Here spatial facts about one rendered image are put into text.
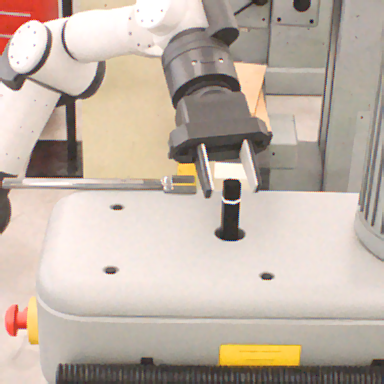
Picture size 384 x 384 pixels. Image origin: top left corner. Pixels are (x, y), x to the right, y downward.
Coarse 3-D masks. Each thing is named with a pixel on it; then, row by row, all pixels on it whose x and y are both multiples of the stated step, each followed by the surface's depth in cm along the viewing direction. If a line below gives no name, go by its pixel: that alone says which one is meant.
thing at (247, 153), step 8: (248, 144) 110; (240, 152) 112; (248, 152) 109; (248, 160) 109; (248, 168) 110; (256, 168) 109; (248, 176) 110; (256, 176) 108; (256, 184) 108; (256, 192) 109
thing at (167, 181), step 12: (12, 180) 116; (24, 180) 116; (36, 180) 116; (48, 180) 116; (60, 180) 117; (72, 180) 117; (84, 180) 117; (96, 180) 117; (108, 180) 117; (120, 180) 117; (132, 180) 118; (144, 180) 118; (156, 180) 118; (168, 180) 118; (180, 180) 119; (192, 180) 119; (168, 192) 117; (180, 192) 117; (192, 192) 117
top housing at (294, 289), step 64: (128, 192) 116; (320, 192) 120; (64, 256) 102; (128, 256) 103; (192, 256) 104; (256, 256) 105; (320, 256) 105; (64, 320) 99; (128, 320) 99; (192, 320) 99; (256, 320) 100; (320, 320) 100
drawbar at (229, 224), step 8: (224, 184) 105; (232, 184) 105; (240, 184) 105; (224, 192) 106; (232, 192) 105; (240, 192) 106; (232, 200) 106; (224, 208) 106; (232, 208) 106; (224, 216) 107; (232, 216) 107; (224, 224) 107; (232, 224) 107; (224, 232) 108; (232, 232) 108; (232, 240) 108
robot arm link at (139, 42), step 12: (120, 12) 124; (132, 12) 123; (120, 24) 123; (132, 24) 123; (120, 36) 123; (132, 36) 123; (144, 36) 125; (132, 48) 124; (144, 48) 125; (156, 48) 125
